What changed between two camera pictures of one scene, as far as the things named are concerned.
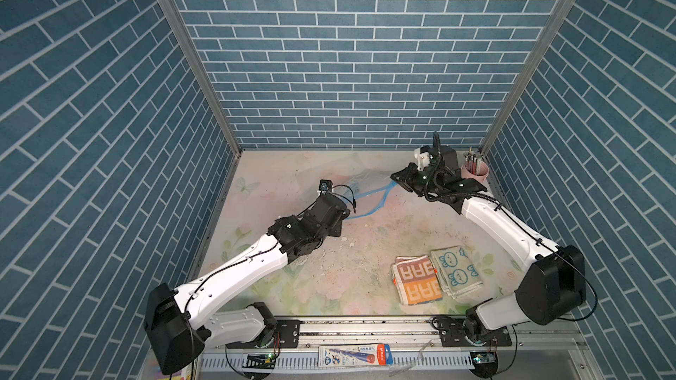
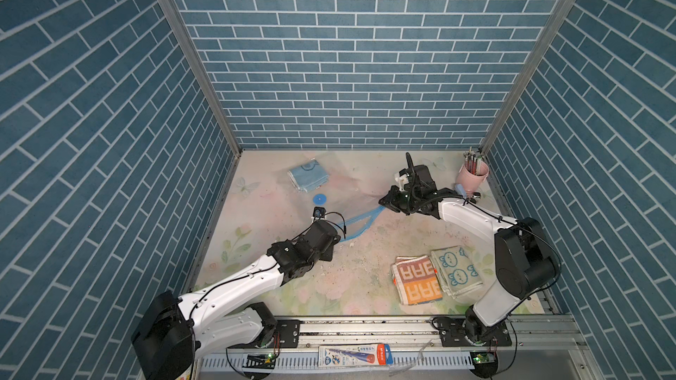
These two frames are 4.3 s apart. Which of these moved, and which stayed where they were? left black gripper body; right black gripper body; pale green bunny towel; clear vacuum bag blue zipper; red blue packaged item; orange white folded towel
Moved: left black gripper body; right black gripper body; clear vacuum bag blue zipper
Stayed: pale green bunny towel; orange white folded towel; red blue packaged item
